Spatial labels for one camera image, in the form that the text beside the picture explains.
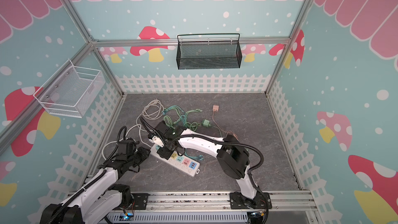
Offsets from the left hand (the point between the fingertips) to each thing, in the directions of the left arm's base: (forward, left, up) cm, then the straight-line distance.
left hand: (149, 154), depth 88 cm
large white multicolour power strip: (-5, -19, +1) cm, 20 cm away
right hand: (-1, -10, +7) cm, 12 cm away
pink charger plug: (+35, -39, 0) cm, 52 cm away
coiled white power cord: (+33, +7, -1) cm, 34 cm away
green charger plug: (+22, -31, 0) cm, 39 cm away
